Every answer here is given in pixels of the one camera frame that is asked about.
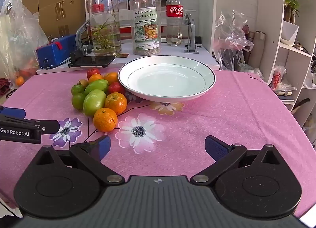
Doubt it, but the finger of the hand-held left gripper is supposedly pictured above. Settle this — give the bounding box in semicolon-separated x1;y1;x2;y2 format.
25;119;60;135
0;106;26;119

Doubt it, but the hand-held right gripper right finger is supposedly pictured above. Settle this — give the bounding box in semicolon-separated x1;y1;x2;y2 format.
190;135;284;185

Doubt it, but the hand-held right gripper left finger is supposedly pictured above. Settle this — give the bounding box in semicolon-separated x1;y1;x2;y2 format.
32;135;125;186

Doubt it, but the orange mandarin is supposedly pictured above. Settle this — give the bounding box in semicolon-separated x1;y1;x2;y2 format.
105;92;128;115
93;108;118;133
104;72;119;85
88;73;104;84

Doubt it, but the green mango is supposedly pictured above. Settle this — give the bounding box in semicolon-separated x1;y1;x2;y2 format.
83;89;106;117
84;79;109;96

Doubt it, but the green tomato with stem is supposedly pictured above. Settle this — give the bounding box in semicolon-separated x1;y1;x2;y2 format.
71;81;86;96

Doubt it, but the small red fruit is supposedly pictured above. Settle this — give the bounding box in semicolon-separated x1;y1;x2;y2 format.
108;82;126;95

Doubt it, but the white plate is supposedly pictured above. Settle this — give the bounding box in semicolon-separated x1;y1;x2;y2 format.
118;56;216;103

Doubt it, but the red striped cloth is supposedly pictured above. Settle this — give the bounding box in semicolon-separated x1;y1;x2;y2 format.
0;78;11;96

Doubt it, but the pink floral tablecloth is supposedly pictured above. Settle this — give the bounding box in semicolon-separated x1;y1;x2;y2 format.
0;69;316;219

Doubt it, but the red apple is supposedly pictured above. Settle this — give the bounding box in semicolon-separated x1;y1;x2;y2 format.
86;67;101;80

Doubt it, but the blue plastic box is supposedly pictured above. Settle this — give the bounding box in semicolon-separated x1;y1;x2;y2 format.
36;34;77;70

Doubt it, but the black smartphone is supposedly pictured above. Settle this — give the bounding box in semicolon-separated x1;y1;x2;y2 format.
68;55;116;68

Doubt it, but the clear plastic bag with fruit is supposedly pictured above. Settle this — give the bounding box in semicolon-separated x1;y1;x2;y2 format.
0;0;48;85

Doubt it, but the red and clear plastic bag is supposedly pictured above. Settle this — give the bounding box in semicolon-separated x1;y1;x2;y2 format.
269;65;297;92

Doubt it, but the brown cardboard piece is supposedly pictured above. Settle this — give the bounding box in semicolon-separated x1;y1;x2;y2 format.
248;30;266;68

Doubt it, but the glass vase with water plants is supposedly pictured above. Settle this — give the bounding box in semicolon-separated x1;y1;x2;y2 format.
86;0;122;56

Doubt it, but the crumpled clear plastic bag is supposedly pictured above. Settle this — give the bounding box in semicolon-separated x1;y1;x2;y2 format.
213;9;254;71

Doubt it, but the clear plastic jar black lid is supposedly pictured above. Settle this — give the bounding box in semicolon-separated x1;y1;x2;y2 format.
128;0;162;56

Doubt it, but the clear bottle with red cap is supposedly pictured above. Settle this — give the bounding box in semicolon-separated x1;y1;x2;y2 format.
90;3;107;21

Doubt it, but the white plant pot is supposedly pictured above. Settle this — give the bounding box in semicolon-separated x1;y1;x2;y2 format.
280;21;300;43

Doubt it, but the white shelf unit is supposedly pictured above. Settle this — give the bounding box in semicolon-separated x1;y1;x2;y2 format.
257;0;316;130

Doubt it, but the cola bottle red label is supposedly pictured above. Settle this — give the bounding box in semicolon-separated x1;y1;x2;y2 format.
165;0;184;46

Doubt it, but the green potted plant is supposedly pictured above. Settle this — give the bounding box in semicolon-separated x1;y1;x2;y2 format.
283;0;311;24

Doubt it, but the black cable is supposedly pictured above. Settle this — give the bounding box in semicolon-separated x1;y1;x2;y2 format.
43;59;72;69

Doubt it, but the grey metal bracket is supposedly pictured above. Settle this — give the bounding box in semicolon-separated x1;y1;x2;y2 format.
184;13;203;54
75;22;94;57

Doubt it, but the black handled tool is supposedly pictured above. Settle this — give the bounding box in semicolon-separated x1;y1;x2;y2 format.
292;98;310;113

